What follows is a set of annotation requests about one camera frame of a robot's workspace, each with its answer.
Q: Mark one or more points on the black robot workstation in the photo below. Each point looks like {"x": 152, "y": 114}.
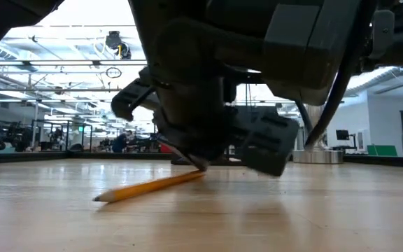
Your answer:
{"x": 61, "y": 140}

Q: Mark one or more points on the small black monitor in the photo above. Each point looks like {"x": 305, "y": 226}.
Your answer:
{"x": 342, "y": 135}

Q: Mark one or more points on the yellow pencil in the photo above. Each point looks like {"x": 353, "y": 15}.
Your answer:
{"x": 142, "y": 189}

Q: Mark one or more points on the green panel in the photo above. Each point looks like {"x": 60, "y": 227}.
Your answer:
{"x": 381, "y": 150}

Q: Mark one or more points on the left wrist camera housing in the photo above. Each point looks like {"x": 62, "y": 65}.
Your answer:
{"x": 310, "y": 45}

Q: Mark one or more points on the black aluminium table frame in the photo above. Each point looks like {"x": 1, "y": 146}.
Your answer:
{"x": 47, "y": 157}

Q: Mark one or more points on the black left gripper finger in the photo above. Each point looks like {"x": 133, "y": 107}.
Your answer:
{"x": 177, "y": 133}
{"x": 219, "y": 133}

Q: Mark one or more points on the person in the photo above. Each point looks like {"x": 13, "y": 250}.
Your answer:
{"x": 121, "y": 141}

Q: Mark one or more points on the white table lamp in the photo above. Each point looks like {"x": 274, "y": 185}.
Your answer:
{"x": 318, "y": 157}

